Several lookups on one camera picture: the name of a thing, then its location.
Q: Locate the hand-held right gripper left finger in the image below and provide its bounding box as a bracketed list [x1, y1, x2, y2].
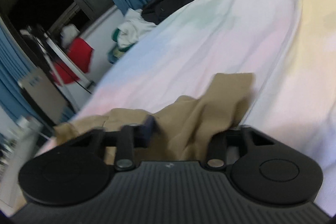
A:
[70, 115, 158, 171]

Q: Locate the yellow-green cloth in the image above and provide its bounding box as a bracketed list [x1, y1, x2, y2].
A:
[107, 46, 127, 65]

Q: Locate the white hoodie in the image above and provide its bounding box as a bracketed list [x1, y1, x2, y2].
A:
[117, 8, 158, 51]

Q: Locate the white dressing table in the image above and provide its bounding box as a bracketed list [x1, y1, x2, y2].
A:
[0, 115, 44, 169]

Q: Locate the red garment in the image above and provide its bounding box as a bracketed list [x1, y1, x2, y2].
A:
[51, 38, 95, 86]

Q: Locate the garment steamer with hose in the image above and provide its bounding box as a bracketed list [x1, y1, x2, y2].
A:
[20, 24, 95, 95]

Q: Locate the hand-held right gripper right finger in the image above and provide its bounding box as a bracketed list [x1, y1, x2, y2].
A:
[206, 126, 275, 169]

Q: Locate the tan t-shirt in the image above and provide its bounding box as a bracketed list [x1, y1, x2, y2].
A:
[54, 72, 256, 165]

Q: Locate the pastel tie-dye bed sheet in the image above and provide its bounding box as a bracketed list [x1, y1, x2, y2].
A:
[0, 0, 336, 216]

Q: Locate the black jacket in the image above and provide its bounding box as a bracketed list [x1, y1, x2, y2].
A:
[141, 0, 203, 24]

